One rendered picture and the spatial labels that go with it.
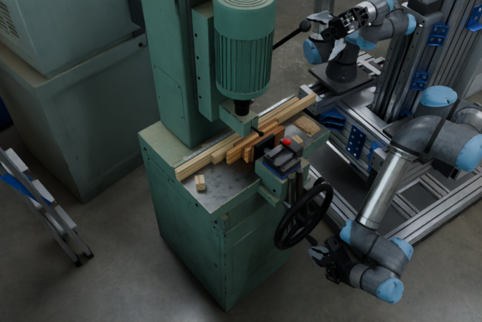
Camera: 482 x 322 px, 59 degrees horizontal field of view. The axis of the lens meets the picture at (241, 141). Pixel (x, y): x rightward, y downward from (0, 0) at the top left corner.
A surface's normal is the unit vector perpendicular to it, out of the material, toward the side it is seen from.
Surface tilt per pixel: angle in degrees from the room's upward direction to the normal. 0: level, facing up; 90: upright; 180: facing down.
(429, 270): 0
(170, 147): 0
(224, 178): 0
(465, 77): 90
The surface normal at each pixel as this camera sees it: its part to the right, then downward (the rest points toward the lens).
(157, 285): 0.01, -0.69
